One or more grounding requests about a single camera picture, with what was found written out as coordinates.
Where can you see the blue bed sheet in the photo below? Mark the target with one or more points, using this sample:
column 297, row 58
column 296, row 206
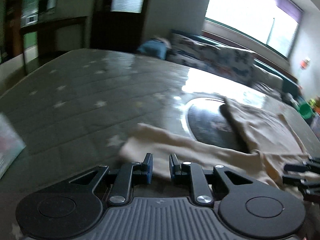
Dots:
column 158, row 47

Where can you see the green plastic bucket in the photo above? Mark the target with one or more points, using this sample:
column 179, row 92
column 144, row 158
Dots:
column 305, row 111

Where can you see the colourful pinwheel toy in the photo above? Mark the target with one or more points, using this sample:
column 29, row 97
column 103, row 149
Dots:
column 304, row 64

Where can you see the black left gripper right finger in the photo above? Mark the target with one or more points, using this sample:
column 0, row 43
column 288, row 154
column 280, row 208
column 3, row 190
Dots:
column 244, row 205

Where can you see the green framed window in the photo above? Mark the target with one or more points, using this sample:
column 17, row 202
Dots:
column 272, row 23

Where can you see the cream knit garment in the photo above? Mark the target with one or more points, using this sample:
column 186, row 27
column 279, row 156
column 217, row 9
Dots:
column 270, row 139

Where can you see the large butterfly print pillow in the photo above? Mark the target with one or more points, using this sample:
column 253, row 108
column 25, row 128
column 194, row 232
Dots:
column 235, row 64

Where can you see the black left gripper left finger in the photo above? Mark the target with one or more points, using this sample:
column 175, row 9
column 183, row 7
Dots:
column 71, row 207

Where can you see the long butterfly print cushion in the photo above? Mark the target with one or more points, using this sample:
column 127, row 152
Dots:
column 190, row 53

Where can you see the book with colourful cover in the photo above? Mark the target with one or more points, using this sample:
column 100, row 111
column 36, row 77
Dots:
column 11, row 144

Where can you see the clear plastic toy box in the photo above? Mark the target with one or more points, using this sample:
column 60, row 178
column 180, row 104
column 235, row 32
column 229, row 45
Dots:
column 315, row 126

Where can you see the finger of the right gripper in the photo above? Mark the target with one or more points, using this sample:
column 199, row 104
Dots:
column 309, row 189
column 312, row 165

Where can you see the dark wooden door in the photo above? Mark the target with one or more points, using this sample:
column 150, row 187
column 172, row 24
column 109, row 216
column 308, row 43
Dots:
column 117, row 24

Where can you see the grey plain pillow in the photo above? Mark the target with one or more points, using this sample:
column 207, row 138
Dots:
column 266, row 82

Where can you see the grey star quilted mat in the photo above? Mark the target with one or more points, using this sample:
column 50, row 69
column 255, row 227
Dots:
column 77, row 112

